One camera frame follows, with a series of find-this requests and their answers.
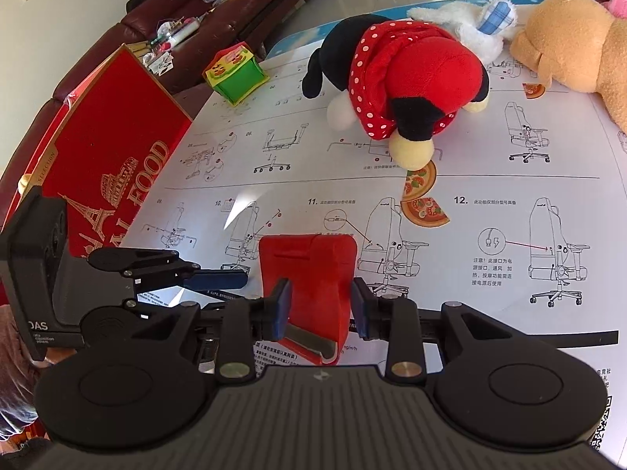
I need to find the tan bear plush toy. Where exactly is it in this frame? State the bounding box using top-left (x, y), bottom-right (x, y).
top-left (510, 0), bottom-right (627, 135)

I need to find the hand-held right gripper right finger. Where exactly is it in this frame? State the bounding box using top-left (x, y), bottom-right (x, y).
top-left (352, 278), bottom-right (559, 381)

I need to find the green cloth cube toy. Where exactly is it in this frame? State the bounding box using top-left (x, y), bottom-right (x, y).
top-left (203, 43), bottom-right (270, 107)

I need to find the pile of small toys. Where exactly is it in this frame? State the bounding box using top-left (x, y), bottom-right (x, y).
top-left (142, 14), bottom-right (201, 76)

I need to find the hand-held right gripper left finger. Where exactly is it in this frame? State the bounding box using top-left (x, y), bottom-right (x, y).
top-left (167, 279), bottom-right (294, 383)

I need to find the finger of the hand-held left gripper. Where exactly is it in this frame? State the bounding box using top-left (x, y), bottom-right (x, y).
top-left (120, 298), bottom-right (177, 318)
top-left (88, 249), bottom-right (249, 289)

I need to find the red cardboard box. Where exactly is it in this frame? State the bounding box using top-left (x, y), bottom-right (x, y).
top-left (0, 44), bottom-right (194, 304)

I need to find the large white instruction sheet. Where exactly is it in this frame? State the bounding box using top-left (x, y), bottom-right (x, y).
top-left (118, 7), bottom-right (627, 451)

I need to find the red plastic toy dustpan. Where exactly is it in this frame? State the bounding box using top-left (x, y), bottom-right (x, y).
top-left (258, 234), bottom-right (357, 366)

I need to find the mouse plush in red dress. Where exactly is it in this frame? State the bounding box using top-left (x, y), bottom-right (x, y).
top-left (301, 16), bottom-right (491, 170)

